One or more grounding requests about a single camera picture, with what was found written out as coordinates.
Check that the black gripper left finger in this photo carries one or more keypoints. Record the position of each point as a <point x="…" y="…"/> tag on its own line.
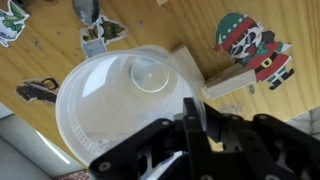
<point x="140" y="143"/>

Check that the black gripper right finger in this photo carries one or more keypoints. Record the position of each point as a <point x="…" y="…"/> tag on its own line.
<point x="266" y="146"/>

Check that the clear plastic cup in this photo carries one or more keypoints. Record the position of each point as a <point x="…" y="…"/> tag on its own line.
<point x="100" y="110"/>

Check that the cream leather sofa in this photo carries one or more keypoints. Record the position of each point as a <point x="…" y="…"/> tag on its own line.
<point x="310" y="120"/>

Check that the faded pale sticker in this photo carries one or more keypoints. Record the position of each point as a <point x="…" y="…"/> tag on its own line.
<point x="231" y="108"/>

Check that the small green sticker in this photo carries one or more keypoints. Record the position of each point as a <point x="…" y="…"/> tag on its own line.
<point x="251" y="89"/>

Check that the red patterned cloth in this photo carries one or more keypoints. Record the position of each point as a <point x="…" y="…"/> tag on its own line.
<point x="73" y="176"/>

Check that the red green elf sticker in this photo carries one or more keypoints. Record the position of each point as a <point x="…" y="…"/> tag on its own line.
<point x="263" y="56"/>

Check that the brown figure sticker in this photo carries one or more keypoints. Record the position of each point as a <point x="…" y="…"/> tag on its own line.
<point x="36" y="91"/>

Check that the green brown grey sticker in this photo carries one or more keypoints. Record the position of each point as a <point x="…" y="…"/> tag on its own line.
<point x="110" y="31"/>

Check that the grey fabric sofa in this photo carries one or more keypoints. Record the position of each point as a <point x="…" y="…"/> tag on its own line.
<point x="20" y="156"/>

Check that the wooden side table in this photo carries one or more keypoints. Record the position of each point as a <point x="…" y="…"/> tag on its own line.
<point x="166" y="20"/>

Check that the metal spoon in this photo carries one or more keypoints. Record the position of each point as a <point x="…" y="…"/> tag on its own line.
<point x="86" y="11"/>

